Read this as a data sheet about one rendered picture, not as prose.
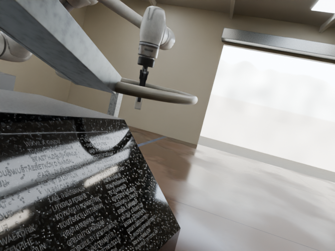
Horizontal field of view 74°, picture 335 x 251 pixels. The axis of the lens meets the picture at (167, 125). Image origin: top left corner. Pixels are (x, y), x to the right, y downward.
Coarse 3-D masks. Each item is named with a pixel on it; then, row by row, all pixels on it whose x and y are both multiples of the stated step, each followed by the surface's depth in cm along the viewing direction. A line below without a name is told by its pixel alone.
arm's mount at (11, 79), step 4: (0, 72) 131; (0, 76) 123; (4, 76) 125; (8, 76) 127; (12, 76) 130; (0, 80) 124; (4, 80) 126; (8, 80) 128; (12, 80) 130; (0, 84) 124; (4, 84) 126; (8, 84) 129; (12, 84) 131; (0, 88) 125; (4, 88) 127; (8, 88) 129; (12, 88) 132
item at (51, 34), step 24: (0, 0) 28; (24, 0) 27; (48, 0) 31; (0, 24) 35; (24, 24) 32; (48, 24) 32; (72, 24) 36; (48, 48) 39; (72, 48) 38; (96, 48) 44; (72, 72) 49; (96, 72) 46
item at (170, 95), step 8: (56, 72) 65; (128, 80) 100; (120, 88) 56; (128, 88) 56; (136, 88) 56; (144, 88) 57; (152, 88) 100; (160, 88) 99; (168, 88) 98; (136, 96) 57; (144, 96) 58; (152, 96) 58; (160, 96) 59; (168, 96) 60; (176, 96) 62; (184, 96) 65; (192, 96) 71; (184, 104) 67; (192, 104) 72
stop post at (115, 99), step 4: (112, 96) 214; (116, 96) 213; (120, 96) 216; (112, 100) 214; (116, 100) 213; (120, 100) 217; (112, 104) 214; (116, 104) 213; (120, 104) 219; (108, 108) 216; (112, 108) 214; (116, 108) 215; (108, 112) 216; (112, 112) 214; (116, 112) 216; (116, 116) 218
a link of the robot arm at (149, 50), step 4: (140, 44) 96; (144, 44) 94; (148, 44) 94; (152, 44) 94; (140, 48) 96; (144, 48) 95; (148, 48) 95; (152, 48) 95; (156, 48) 96; (140, 52) 96; (144, 52) 95; (148, 52) 95; (152, 52) 95; (156, 52) 97; (144, 56) 97; (148, 56) 97; (152, 56) 96; (156, 56) 98
